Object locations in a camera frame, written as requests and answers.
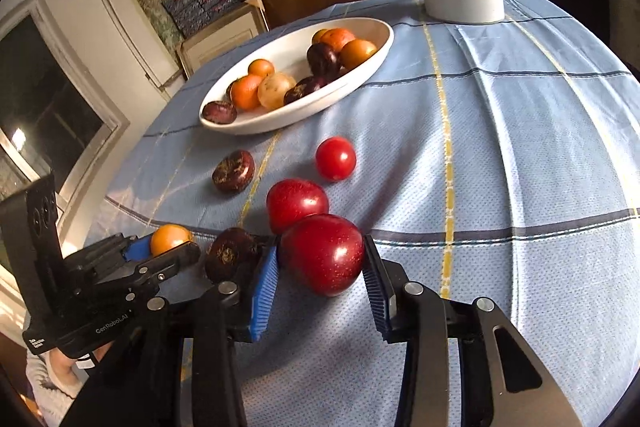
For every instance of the small red cherry tomato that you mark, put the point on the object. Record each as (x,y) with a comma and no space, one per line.
(335,158)

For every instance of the marbled panel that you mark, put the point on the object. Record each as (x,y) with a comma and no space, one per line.
(155,14)

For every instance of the large orange mandarin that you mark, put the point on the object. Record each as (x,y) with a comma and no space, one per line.
(337,38)
(246,93)

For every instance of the white framed window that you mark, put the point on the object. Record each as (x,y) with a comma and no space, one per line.
(30,22)

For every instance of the light wooden framed panel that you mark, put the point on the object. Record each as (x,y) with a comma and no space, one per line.
(220,39)

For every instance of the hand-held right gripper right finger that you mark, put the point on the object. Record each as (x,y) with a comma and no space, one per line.
(377,294)

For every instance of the person's left forearm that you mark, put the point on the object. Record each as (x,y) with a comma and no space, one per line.
(50,382)

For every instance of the stack of blue patterned boxes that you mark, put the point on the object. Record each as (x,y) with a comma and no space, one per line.
(205,2)

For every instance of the blue checked tablecloth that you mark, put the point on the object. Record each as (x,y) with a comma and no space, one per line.
(500,132)

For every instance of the red apple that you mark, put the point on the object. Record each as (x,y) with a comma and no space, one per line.
(322,254)
(295,202)

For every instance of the small smooth orange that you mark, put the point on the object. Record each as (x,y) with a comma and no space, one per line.
(319,37)
(357,53)
(261,68)
(169,238)

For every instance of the pale yellow orange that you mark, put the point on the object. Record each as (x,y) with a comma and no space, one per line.
(276,91)

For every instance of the white leaning strip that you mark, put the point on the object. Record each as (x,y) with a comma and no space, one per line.
(130,37)

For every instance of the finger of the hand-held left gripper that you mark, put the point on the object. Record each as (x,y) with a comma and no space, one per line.
(170,264)
(137,249)

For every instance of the white oval plate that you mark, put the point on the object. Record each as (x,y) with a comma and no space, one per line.
(280,119)

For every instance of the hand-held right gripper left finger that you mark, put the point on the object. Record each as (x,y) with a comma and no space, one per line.
(265,289)

